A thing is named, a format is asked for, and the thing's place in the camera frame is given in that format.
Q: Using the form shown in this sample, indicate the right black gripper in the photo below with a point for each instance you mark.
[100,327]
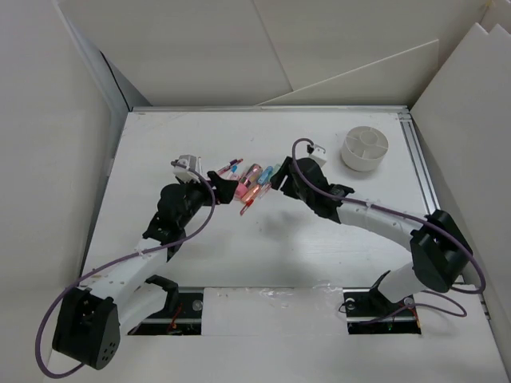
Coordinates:
[279,177]

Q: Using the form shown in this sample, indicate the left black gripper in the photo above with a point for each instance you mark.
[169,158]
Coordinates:
[223,187]

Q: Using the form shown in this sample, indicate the orange highlighter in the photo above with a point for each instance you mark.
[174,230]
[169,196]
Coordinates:
[251,194]

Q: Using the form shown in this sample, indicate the red pen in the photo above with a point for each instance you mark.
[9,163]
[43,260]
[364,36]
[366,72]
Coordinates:
[260,195]

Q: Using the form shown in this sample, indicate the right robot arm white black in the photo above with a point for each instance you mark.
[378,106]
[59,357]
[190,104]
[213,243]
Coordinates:
[434,241]

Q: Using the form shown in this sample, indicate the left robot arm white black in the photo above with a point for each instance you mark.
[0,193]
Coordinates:
[92,318]

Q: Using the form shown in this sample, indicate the green highlighter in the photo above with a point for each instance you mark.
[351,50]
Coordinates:
[274,172]

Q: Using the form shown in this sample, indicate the blue highlighter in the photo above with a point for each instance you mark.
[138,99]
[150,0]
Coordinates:
[265,176]

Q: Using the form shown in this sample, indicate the purple capped pen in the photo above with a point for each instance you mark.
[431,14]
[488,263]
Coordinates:
[229,166]

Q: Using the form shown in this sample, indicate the white round divided container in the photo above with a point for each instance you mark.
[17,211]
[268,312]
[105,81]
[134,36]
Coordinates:
[364,148]

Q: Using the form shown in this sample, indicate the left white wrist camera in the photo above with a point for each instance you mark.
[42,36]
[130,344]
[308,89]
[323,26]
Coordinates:
[186,169]

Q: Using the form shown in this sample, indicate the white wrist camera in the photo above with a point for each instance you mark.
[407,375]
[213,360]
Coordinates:
[317,153]
[186,169]

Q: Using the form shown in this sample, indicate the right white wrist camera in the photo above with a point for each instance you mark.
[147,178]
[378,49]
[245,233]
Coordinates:
[317,153]

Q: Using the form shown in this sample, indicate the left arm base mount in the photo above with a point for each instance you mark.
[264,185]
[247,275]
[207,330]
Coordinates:
[181,314]

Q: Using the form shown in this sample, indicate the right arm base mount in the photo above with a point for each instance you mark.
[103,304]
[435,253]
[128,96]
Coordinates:
[367,311]

